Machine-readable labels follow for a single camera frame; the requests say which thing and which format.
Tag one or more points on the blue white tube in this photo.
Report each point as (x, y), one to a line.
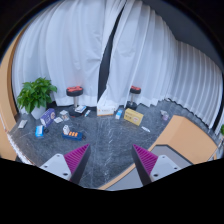
(87, 113)

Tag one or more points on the white curtain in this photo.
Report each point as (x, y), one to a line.
(65, 44)
(145, 54)

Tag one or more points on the left red bar stool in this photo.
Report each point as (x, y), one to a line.
(74, 92)

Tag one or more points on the red bar stool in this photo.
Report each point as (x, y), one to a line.
(133, 91)
(74, 92)

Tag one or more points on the blue white small carton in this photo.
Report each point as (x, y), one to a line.
(118, 114)

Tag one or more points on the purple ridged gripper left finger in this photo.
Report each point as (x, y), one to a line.
(69, 166)

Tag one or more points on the white small wrapper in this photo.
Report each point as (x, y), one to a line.
(145, 129)

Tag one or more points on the white curtain right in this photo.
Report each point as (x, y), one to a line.
(145, 54)

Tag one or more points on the blue power strip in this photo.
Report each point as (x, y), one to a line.
(72, 135)

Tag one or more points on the white and orange box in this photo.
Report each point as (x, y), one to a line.
(105, 110)

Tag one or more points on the purple box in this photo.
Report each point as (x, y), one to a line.
(48, 117)

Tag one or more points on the white curtain left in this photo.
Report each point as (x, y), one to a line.
(65, 44)

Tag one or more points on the white charger plug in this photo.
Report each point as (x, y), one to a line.
(66, 130)

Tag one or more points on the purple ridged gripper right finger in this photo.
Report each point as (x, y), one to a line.
(151, 167)

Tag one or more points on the small white gray box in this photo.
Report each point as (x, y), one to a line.
(64, 115)

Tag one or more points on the white flat packet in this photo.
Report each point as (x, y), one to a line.
(58, 120)

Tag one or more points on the yellow cardboard box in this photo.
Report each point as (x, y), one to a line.
(133, 116)

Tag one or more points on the green potted plant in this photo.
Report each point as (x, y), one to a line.
(35, 96)

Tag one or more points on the small clear jar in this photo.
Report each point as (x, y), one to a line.
(164, 114)

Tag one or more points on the white flat remote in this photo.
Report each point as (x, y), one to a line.
(22, 124)

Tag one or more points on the white blue book box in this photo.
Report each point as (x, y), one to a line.
(80, 109)

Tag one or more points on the small blue box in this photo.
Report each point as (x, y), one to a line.
(39, 132)

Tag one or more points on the right red bar stool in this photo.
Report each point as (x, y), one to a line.
(133, 91)

